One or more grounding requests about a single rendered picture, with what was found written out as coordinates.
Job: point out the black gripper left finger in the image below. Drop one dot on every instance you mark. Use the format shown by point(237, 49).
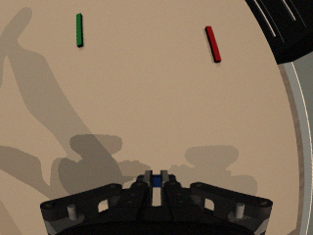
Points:
point(124, 204)

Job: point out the small blue block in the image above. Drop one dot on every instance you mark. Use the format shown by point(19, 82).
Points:
point(156, 180)

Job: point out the green rod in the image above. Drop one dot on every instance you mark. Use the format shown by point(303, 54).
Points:
point(79, 31)

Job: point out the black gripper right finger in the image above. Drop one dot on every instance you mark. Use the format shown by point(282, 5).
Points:
point(249, 211)

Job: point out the red rod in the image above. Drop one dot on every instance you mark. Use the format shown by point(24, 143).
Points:
point(212, 44)

